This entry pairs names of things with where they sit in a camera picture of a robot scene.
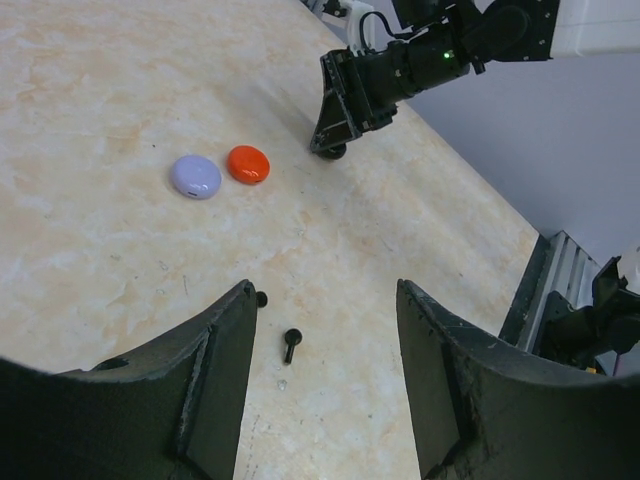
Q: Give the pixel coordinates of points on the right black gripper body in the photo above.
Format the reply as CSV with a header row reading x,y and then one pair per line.
x,y
375,81

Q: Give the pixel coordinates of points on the black earbud lower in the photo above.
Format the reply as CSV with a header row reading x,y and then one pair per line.
x,y
292,338

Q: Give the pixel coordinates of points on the black earbud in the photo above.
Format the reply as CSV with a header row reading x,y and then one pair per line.
x,y
292,338
262,299

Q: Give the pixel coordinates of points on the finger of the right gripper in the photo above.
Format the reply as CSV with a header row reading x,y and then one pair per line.
x,y
336,125

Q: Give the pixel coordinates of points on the black round case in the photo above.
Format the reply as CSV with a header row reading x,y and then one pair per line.
x,y
334,153

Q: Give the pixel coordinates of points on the black earbud upper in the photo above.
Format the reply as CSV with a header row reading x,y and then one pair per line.
x,y
262,299

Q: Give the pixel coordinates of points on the aluminium rail right side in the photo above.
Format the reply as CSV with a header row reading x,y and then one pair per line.
x,y
569,270

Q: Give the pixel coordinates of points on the lilac earbud charging case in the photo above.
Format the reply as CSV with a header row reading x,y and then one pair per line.
x,y
195,177

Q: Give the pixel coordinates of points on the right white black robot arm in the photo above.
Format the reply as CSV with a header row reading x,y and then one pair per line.
x,y
523,31

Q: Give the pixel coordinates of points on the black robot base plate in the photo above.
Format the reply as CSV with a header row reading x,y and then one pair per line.
x,y
602,337

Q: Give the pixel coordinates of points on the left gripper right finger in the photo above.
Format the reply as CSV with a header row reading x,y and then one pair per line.
x,y
483,409

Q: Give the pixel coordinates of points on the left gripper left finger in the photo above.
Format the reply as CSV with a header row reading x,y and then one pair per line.
x,y
171,408

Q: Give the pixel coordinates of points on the orange round case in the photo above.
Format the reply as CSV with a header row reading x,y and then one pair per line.
x,y
248,165

